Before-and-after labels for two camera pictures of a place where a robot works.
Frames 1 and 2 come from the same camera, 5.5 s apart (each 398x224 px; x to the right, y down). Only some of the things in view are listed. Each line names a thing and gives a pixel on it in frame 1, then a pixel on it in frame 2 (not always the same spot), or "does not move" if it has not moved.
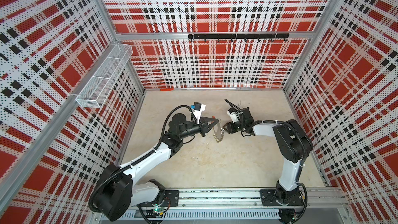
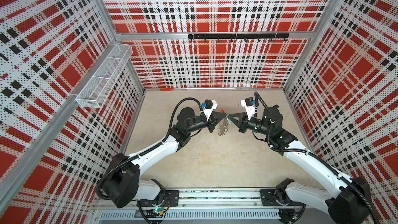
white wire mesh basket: [95, 91] does not move
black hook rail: [254, 36] does not move
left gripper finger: [204, 120] -> [216, 116]
